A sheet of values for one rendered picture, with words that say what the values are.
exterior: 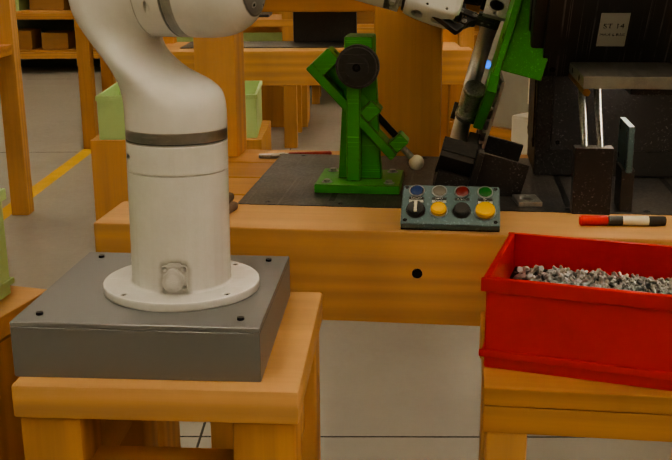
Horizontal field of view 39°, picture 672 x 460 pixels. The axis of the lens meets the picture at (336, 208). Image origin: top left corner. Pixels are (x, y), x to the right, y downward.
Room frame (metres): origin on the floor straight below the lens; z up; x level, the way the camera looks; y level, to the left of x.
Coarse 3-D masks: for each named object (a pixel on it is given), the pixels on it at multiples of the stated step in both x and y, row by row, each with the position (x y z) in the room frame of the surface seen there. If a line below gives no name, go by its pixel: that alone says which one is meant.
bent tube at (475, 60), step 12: (492, 0) 1.72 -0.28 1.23; (504, 0) 1.72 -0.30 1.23; (492, 12) 1.70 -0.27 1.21; (504, 12) 1.70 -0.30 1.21; (480, 36) 1.76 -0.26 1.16; (492, 36) 1.76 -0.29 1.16; (480, 48) 1.77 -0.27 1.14; (480, 60) 1.77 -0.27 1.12; (468, 72) 1.77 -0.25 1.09; (480, 72) 1.77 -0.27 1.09; (456, 120) 1.69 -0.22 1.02; (456, 132) 1.66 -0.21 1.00; (468, 132) 1.68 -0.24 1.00
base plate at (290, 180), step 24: (288, 168) 1.84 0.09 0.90; (312, 168) 1.84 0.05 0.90; (384, 168) 1.83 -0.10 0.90; (408, 168) 1.83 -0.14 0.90; (432, 168) 1.83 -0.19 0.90; (264, 192) 1.65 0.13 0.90; (288, 192) 1.64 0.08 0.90; (312, 192) 1.64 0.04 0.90; (528, 192) 1.63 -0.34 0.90; (552, 192) 1.63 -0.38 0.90; (648, 192) 1.62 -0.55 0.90
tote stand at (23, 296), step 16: (16, 288) 1.46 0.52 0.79; (32, 288) 1.46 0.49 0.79; (0, 304) 1.39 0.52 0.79; (16, 304) 1.39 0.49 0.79; (0, 320) 1.33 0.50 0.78; (0, 336) 1.33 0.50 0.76; (0, 352) 1.33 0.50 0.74; (0, 368) 1.32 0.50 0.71; (0, 384) 1.32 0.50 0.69; (0, 400) 1.32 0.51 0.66; (0, 416) 1.31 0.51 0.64; (0, 432) 1.31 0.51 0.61; (16, 432) 1.34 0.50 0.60; (0, 448) 1.31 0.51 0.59; (16, 448) 1.34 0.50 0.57
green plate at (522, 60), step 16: (512, 0) 1.66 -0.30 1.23; (528, 0) 1.61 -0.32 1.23; (512, 16) 1.60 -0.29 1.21; (528, 16) 1.61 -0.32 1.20; (512, 32) 1.60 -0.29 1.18; (528, 32) 1.61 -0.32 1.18; (496, 48) 1.70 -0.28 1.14; (512, 48) 1.61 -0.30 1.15; (528, 48) 1.61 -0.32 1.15; (496, 64) 1.60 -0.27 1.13; (512, 64) 1.61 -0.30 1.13; (528, 64) 1.61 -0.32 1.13; (544, 64) 1.61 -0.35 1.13
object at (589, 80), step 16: (576, 64) 1.57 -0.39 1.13; (592, 64) 1.56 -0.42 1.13; (608, 64) 1.56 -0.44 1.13; (624, 64) 1.56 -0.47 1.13; (640, 64) 1.56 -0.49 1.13; (656, 64) 1.56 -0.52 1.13; (576, 80) 1.50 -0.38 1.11; (592, 80) 1.41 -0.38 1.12; (608, 80) 1.41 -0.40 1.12; (624, 80) 1.41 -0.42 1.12; (640, 80) 1.40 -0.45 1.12; (656, 80) 1.40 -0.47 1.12
